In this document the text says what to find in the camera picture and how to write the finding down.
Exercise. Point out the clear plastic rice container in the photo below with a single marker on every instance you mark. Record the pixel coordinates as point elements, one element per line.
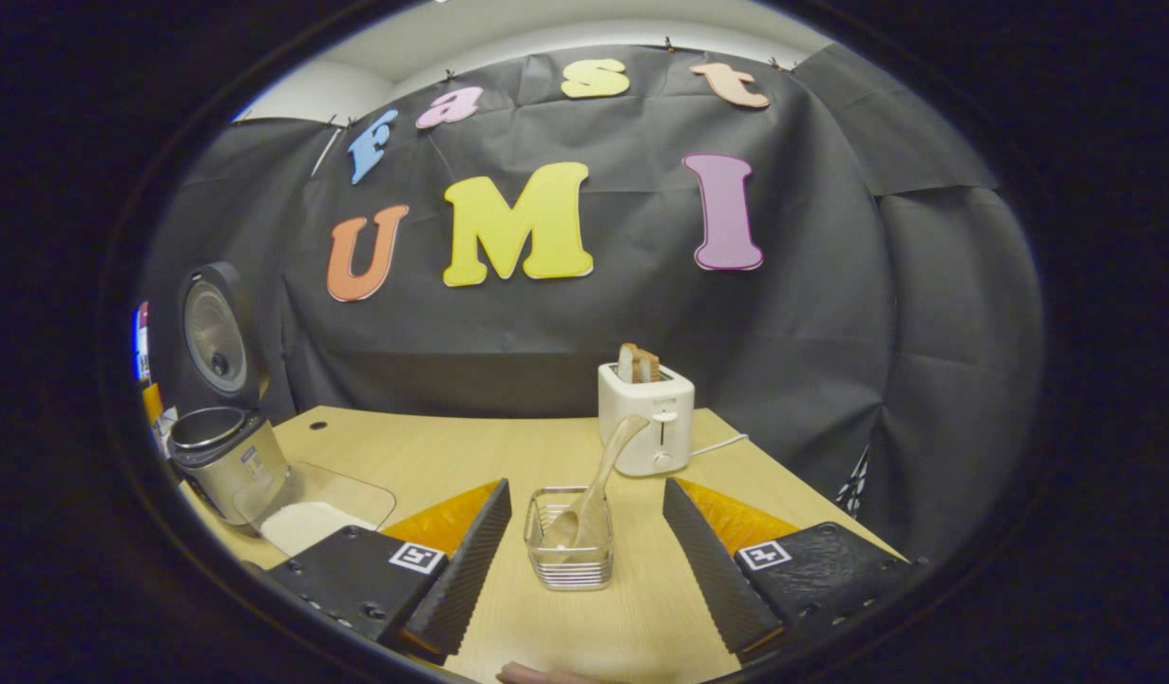
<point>356,489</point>

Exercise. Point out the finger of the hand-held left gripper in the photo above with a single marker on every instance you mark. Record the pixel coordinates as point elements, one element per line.
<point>153,404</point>

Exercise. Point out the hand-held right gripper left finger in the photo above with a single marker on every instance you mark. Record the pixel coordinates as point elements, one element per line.
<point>461,575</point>

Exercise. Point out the bread slice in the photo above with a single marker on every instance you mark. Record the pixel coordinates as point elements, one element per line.
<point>639,364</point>

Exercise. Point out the wooden spoon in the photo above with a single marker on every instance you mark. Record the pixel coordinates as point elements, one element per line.
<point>603,475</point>

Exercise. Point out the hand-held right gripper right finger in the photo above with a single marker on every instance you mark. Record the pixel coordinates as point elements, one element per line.
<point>708,579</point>

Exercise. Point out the white toaster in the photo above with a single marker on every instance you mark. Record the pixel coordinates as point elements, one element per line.
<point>641,418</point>

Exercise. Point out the computer monitor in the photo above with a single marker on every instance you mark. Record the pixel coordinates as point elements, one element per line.
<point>143,342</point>

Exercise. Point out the silver black rice cooker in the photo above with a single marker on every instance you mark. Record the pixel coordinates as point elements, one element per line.
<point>233,465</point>

